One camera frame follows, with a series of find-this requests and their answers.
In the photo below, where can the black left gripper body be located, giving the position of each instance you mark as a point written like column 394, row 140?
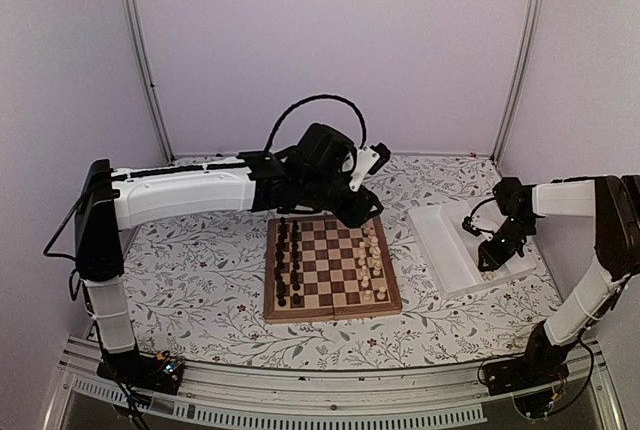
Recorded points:
column 350, row 215

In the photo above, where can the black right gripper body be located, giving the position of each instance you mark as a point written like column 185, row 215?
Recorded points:
column 515, row 232

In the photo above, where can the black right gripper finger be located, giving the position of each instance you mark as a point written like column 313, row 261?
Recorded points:
column 494, row 262
column 486, row 261

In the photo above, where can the cream chess piece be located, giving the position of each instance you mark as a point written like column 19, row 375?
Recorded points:
column 373, row 251
column 381, row 294
column 372, row 240

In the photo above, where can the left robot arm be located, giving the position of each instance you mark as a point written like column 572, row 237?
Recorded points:
column 324, row 171

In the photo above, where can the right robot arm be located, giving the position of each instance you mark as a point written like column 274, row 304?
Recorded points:
column 588, row 230

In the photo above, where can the wooden chess board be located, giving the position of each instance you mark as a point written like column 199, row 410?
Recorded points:
column 336, row 269

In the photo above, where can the row of dark chess pieces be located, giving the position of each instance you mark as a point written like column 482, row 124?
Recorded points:
column 288, row 264

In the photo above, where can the white three-compartment plastic tray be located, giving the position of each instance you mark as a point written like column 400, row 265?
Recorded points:
column 451, row 253

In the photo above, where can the floral patterned table mat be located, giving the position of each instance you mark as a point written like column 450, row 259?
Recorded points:
column 195, row 287

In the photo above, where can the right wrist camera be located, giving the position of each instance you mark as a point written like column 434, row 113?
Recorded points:
column 470, row 226

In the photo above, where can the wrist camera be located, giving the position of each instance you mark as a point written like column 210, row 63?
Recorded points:
column 367, row 161
column 470, row 226

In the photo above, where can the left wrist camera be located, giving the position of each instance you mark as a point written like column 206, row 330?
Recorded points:
column 367, row 161

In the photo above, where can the front aluminium rail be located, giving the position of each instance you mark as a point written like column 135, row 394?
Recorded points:
column 216, row 396

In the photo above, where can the right aluminium frame post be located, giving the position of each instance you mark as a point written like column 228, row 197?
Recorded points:
column 525, row 47

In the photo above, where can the aluminium frame post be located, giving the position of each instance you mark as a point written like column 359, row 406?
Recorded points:
column 134, row 24
column 525, row 47

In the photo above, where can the left aluminium frame post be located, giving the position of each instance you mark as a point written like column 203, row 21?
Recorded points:
column 134, row 24

